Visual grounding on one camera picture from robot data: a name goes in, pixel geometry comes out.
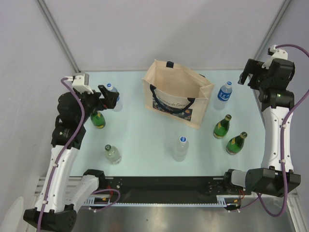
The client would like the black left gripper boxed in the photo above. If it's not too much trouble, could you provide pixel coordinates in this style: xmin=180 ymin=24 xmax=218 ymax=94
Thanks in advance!
xmin=74 ymin=85 xmax=118 ymax=124

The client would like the blue label water bottle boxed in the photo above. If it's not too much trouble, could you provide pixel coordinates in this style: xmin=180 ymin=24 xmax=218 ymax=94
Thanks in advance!
xmin=214 ymin=81 xmax=232 ymax=111

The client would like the clear glass Chang bottle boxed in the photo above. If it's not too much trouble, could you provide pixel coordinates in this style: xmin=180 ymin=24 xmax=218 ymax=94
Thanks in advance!
xmin=104 ymin=145 xmax=122 ymax=164

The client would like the beige canvas tote bag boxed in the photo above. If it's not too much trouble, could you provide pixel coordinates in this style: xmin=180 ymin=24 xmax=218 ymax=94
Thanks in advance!
xmin=142 ymin=60 xmax=214 ymax=129

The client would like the clear plastic bottle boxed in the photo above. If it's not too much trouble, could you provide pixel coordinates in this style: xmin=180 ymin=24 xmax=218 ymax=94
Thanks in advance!
xmin=173 ymin=136 xmax=189 ymax=162

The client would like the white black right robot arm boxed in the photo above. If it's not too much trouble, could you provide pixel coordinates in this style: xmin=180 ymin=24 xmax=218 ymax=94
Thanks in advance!
xmin=223 ymin=58 xmax=301 ymax=197

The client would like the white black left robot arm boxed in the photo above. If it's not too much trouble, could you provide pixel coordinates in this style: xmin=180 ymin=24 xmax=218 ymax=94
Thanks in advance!
xmin=23 ymin=85 xmax=119 ymax=232

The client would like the green glass bottle left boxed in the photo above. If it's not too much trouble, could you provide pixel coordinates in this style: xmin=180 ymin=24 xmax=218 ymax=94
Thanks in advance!
xmin=90 ymin=111 xmax=106 ymax=129

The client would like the green glass bottle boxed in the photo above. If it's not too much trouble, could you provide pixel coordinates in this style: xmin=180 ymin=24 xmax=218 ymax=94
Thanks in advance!
xmin=90 ymin=111 xmax=106 ymax=129
xmin=213 ymin=114 xmax=232 ymax=139
xmin=226 ymin=132 xmax=248 ymax=155

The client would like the green glass bottle right rear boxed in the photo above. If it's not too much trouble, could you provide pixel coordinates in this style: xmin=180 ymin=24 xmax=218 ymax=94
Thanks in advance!
xmin=213 ymin=114 xmax=232 ymax=139

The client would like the green glass bottle right front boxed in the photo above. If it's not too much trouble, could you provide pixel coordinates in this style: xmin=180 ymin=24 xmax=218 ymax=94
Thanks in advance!
xmin=226 ymin=132 xmax=248 ymax=155

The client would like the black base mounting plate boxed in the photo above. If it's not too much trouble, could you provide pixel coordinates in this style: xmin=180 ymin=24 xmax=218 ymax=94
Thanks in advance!
xmin=98 ymin=176 xmax=244 ymax=203

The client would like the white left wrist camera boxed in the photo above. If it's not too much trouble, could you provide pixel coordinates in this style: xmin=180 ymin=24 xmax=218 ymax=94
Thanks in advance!
xmin=66 ymin=72 xmax=94 ymax=94

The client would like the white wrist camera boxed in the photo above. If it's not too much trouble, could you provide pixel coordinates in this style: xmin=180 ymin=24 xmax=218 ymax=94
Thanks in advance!
xmin=262 ymin=45 xmax=288 ymax=69
xmin=66 ymin=72 xmax=94 ymax=94

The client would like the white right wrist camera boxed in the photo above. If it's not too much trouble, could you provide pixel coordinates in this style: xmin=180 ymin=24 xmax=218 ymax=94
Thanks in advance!
xmin=262 ymin=45 xmax=288 ymax=69

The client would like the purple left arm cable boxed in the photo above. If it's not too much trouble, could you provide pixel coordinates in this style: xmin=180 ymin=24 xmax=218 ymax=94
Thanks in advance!
xmin=38 ymin=77 xmax=121 ymax=232

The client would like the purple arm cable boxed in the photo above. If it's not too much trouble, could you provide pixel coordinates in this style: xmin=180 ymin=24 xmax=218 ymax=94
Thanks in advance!
xmin=38 ymin=77 xmax=121 ymax=232
xmin=228 ymin=43 xmax=309 ymax=217

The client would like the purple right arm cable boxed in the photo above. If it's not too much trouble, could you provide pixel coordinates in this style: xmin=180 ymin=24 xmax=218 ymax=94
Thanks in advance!
xmin=228 ymin=43 xmax=309 ymax=217

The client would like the grey slotted cable duct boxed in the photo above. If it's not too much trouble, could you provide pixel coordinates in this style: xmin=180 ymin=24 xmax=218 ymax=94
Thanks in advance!
xmin=82 ymin=196 xmax=241 ymax=210

